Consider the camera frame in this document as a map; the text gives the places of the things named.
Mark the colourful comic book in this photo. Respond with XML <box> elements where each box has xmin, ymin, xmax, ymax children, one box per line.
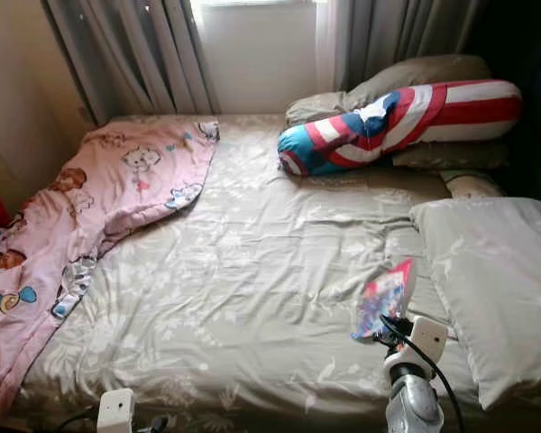
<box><xmin>352</xmin><ymin>258</ymin><xmax>414</xmax><ymax>341</ymax></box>

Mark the pale floral pillow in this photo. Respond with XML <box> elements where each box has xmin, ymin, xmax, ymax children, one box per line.
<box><xmin>408</xmin><ymin>197</ymin><xmax>541</xmax><ymax>411</ymax></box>

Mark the bed with beige floral sheet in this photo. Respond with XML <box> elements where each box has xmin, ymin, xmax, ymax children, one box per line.
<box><xmin>5</xmin><ymin>113</ymin><xmax>541</xmax><ymax>433</ymax></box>

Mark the white rolled cushion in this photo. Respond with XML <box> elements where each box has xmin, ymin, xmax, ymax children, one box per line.
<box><xmin>442</xmin><ymin>170</ymin><xmax>504</xmax><ymax>199</ymax></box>

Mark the flat beige pillow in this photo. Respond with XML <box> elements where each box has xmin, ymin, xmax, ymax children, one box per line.
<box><xmin>392</xmin><ymin>140</ymin><xmax>510</xmax><ymax>172</ymax></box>

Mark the pink cartoon print quilt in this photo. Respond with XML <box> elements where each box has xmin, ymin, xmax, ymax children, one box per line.
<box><xmin>0</xmin><ymin>120</ymin><xmax>220</xmax><ymax>420</ymax></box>

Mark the red white blue striped bolster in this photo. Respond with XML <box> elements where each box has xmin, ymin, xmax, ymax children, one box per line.
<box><xmin>278</xmin><ymin>79</ymin><xmax>522</xmax><ymax>177</ymax></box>

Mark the large beige pillow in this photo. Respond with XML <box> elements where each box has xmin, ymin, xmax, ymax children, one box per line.
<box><xmin>286</xmin><ymin>54</ymin><xmax>492</xmax><ymax>127</ymax></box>

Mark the grey curtain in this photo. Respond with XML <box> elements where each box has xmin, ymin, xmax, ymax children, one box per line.
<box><xmin>41</xmin><ymin>0</ymin><xmax>222</xmax><ymax>127</ymax></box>
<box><xmin>316</xmin><ymin>0</ymin><xmax>483</xmax><ymax>91</ymax></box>

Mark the bright window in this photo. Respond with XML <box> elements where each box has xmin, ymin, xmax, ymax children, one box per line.
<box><xmin>191</xmin><ymin>0</ymin><xmax>326</xmax><ymax>8</ymax></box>

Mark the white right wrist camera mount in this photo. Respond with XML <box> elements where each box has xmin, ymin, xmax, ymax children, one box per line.
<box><xmin>408</xmin><ymin>316</ymin><xmax>450</xmax><ymax>362</ymax></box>

